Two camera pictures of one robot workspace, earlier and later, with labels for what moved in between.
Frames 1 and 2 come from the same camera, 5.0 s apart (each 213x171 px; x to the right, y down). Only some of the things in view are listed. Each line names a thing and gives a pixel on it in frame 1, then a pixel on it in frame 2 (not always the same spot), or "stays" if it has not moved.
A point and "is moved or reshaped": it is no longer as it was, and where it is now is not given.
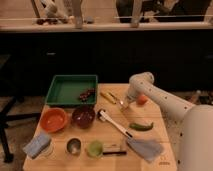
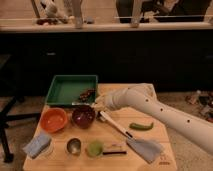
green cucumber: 141,127 stays
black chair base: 5,118 stays
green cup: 94,149 stays
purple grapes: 89,92 stays
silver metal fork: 118,100 is moved or reshaped
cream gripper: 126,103 → 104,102
